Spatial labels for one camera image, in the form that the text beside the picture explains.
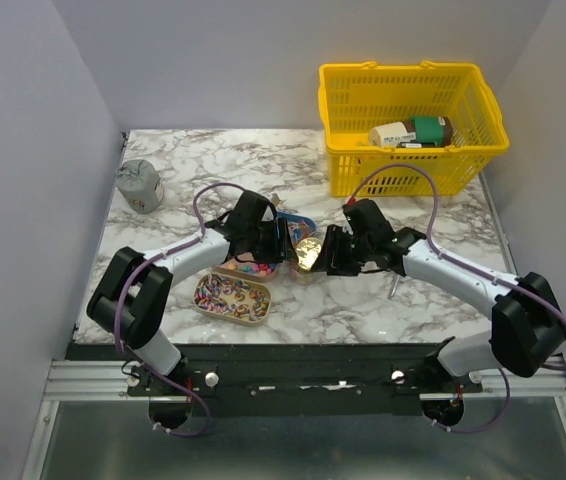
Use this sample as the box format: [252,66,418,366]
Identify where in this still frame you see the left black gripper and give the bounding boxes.
[247,217,300,265]

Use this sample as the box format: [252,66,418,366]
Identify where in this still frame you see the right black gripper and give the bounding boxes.
[310,223,374,277]

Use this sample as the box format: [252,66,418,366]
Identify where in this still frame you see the pink tray star candies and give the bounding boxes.
[212,259,278,283]

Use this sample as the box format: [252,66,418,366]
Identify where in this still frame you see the blue tray clear lollipops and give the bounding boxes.
[278,211,317,247]

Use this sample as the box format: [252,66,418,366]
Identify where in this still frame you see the silver metal scoop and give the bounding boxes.
[387,275,401,300]

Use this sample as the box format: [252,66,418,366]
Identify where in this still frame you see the clear glass jar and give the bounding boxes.
[289,263,319,286]

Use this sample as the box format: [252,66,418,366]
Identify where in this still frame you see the beige tray rainbow lollipops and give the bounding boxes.
[193,272,272,326]

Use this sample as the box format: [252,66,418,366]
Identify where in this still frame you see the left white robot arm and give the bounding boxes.
[86,189,296,395]

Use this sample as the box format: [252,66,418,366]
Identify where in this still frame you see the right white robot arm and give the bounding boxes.
[311,199,566,392]

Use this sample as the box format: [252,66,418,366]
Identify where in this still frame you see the green brown bottle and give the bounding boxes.
[368,116,454,148]

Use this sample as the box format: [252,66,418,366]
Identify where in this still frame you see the yellow plastic basket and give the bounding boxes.
[318,61,510,197]

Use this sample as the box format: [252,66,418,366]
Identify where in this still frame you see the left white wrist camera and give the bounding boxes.
[262,193,282,221]

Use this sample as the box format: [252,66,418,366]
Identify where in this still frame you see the grey drawstring pouch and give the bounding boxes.
[115,159,164,214]

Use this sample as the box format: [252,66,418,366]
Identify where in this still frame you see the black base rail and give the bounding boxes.
[62,342,547,417]

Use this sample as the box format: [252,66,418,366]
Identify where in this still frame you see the aluminium frame rail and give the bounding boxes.
[43,360,566,402]

